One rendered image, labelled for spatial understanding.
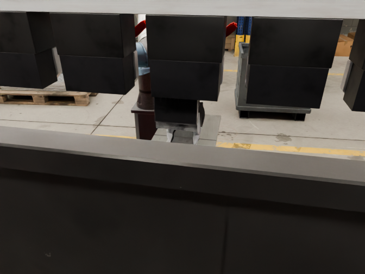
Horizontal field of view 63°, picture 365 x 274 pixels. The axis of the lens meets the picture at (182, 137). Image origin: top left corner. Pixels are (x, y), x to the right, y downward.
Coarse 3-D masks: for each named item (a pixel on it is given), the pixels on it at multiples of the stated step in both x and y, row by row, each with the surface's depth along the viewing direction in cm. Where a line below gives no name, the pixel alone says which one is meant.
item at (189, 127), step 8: (160, 104) 67; (168, 104) 67; (176, 104) 67; (184, 104) 66; (192, 104) 66; (160, 112) 68; (168, 112) 68; (176, 112) 67; (184, 112) 67; (192, 112) 67; (160, 120) 69; (168, 120) 69; (176, 120) 68; (184, 120) 68; (192, 120) 68; (168, 128) 71; (176, 128) 71; (184, 128) 70; (192, 128) 70
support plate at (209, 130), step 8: (208, 120) 94; (216, 120) 94; (160, 128) 89; (208, 128) 89; (216, 128) 89; (160, 136) 84; (200, 136) 84; (208, 136) 84; (216, 136) 84; (200, 144) 81; (208, 144) 81
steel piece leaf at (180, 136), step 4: (176, 132) 83; (180, 132) 83; (184, 132) 83; (188, 132) 83; (176, 136) 84; (180, 136) 84; (184, 136) 84; (188, 136) 83; (192, 136) 83; (176, 140) 82; (180, 140) 82; (184, 140) 82; (188, 140) 82; (192, 144) 80; (196, 144) 80
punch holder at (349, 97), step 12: (360, 24) 56; (360, 36) 55; (360, 48) 55; (348, 60) 60; (360, 60) 54; (348, 72) 60; (360, 72) 55; (348, 84) 60; (360, 84) 54; (348, 96) 59; (360, 96) 55; (360, 108) 56
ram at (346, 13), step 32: (0, 0) 60; (32, 0) 58; (64, 0) 57; (96, 0) 56; (128, 0) 55; (160, 0) 54; (192, 0) 53; (224, 0) 52; (256, 0) 51; (288, 0) 50; (320, 0) 49; (352, 0) 48
